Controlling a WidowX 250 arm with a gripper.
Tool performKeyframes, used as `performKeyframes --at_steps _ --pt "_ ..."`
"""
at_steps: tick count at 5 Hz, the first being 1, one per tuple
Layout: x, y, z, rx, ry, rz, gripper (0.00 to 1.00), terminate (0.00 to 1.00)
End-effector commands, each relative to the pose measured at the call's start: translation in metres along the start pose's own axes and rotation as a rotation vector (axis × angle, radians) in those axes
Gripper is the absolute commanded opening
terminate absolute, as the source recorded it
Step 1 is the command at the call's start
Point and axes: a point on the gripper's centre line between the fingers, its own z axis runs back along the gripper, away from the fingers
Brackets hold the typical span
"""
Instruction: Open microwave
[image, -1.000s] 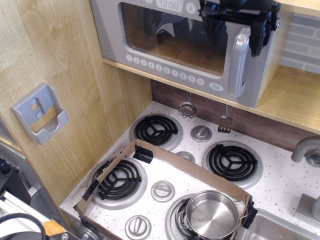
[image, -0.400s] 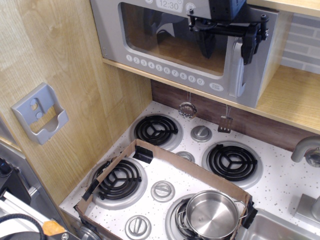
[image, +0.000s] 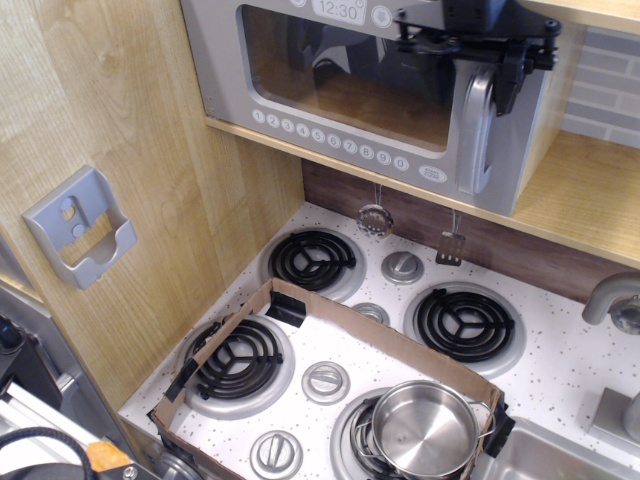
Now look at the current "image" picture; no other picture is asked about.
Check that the brown cardboard frame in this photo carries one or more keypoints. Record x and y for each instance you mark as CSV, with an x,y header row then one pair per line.
x,y
216,436

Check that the hanging metal strainer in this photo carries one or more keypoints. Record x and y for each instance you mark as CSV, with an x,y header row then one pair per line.
x,y
373,219

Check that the black burner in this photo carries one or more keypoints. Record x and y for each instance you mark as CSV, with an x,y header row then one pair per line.
x,y
468,327
362,444
312,259
245,363

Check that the back silver stove knob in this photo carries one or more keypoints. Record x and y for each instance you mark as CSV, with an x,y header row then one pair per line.
x,y
402,268

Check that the grey toy faucet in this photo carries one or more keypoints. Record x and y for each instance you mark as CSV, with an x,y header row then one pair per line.
x,y
618,297

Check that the grey faucet handle base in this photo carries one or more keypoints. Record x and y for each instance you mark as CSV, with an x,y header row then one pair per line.
x,y
616,421

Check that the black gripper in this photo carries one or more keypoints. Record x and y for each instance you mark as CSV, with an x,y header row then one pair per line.
x,y
518,39

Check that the silver stove knob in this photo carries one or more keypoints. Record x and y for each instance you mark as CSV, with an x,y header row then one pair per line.
x,y
276,455
402,268
325,383
373,311

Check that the wooden shelf board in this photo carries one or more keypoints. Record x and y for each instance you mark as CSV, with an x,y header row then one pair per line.
x,y
584,193

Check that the stainless steel pot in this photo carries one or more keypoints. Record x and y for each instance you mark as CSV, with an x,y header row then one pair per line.
x,y
426,430

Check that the silver toy microwave door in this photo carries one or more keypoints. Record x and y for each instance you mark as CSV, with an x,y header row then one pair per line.
x,y
328,76

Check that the hanging metal spatula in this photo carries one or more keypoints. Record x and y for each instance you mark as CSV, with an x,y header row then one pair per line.
x,y
451,244

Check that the back right black burner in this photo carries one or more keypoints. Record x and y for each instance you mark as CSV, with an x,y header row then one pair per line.
x,y
468,327

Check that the back left black burner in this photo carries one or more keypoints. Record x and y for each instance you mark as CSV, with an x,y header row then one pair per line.
x,y
312,259

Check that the centre silver stove knob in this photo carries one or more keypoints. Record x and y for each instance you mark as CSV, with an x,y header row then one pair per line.
x,y
325,383

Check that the front silver stove knob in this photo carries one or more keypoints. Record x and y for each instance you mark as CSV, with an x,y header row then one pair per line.
x,y
276,455

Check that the stainless steel sink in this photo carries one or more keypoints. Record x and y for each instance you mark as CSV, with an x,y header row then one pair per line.
x,y
533,452

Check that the silver microwave door handle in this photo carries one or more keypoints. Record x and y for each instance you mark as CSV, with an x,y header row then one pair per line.
x,y
479,109

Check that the middle silver stove knob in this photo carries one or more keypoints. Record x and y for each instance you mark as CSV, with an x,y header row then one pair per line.
x,y
373,311

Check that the front left black burner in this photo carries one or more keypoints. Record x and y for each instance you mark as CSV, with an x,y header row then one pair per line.
x,y
245,363

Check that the grey wall phone holder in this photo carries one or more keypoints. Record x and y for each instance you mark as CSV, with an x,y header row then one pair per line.
x,y
67,213

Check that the front right black burner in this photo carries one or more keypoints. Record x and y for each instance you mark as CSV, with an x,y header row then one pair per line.
x,y
362,444

